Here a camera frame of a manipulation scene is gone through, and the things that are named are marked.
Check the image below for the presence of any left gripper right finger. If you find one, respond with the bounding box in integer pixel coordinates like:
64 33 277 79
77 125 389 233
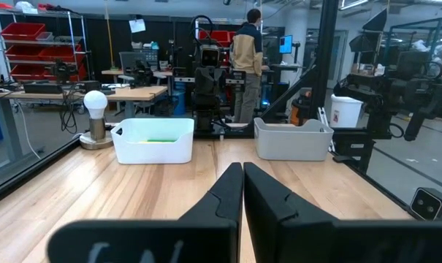
243 162 442 263

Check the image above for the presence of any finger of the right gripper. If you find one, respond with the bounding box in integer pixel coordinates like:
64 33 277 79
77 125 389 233
198 69 211 96
210 69 224 96

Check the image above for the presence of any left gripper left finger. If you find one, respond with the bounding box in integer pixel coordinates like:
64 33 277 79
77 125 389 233
47 162 244 263

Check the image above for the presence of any person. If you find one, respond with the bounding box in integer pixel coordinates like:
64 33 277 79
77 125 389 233
229 7 265 124

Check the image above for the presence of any blue barrel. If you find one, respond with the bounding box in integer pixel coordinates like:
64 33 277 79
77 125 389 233
171 90 187 117

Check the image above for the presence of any monitor with blue screen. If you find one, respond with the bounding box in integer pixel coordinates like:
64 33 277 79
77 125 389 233
278 34 294 55

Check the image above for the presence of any orange shop vacuum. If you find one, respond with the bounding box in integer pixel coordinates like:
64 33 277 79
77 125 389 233
289 91 313 127

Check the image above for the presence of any wooden workbench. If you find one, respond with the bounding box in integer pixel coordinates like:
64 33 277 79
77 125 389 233
0 85 169 161

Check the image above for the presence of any white paper sheet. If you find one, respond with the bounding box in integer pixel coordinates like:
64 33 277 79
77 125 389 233
128 18 147 34

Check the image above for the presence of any grey plastic bin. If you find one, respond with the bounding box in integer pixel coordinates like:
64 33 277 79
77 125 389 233
253 117 335 162

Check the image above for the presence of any white plastic bin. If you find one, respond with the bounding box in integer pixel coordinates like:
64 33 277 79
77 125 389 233
110 117 195 165

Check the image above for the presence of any white bulb on metal stand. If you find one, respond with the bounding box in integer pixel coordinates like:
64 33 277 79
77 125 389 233
78 90 115 150

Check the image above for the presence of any white bucket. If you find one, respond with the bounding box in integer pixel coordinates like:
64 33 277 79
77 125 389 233
329 94 364 129

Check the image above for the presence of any metal shelf rack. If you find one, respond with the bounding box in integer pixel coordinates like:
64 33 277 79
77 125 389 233
0 7 92 83

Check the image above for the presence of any red storage bin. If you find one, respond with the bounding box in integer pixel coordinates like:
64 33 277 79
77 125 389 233
37 45 85 63
9 64 57 81
0 22 46 41
4 44 41 62

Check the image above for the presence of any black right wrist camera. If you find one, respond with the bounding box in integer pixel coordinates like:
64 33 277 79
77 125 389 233
199 44 221 69

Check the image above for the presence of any black depth camera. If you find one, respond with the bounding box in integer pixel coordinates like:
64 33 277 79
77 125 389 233
409 187 442 221

